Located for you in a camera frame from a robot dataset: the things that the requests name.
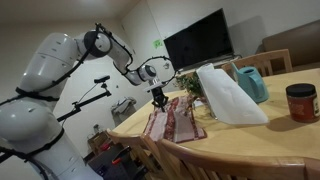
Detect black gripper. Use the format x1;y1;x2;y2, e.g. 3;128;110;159
151;88;170;112

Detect red patterned cloth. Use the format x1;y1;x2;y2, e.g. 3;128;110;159
143;95;207;144

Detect green potted plant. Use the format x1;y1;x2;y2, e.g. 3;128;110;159
173;70;209;108

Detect grey fabric bundle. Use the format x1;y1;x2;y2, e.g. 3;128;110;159
110;96;138;118

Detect wooden dining chair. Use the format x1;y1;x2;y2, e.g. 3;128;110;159
220;48;294;79
105;128;161;180
156;138;320;180

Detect green sticky note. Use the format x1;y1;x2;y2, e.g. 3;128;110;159
152;39;164;50

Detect light television stand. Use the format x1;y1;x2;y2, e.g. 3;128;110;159
176;54;243;75

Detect black flat television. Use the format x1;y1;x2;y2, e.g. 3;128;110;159
163;8;235;72

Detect brown cardboard box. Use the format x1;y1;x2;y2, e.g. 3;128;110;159
87;130;114;155

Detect teal watering can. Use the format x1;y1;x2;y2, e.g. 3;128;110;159
230;62;270;104

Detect brown armchair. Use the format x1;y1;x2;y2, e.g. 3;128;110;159
261;19;320;71

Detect black stand camera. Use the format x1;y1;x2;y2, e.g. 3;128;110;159
93;75;111;84

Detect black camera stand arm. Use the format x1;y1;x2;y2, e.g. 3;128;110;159
56;83;113;123

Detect black arm cable harness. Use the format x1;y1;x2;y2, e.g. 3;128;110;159
0;22;178;180

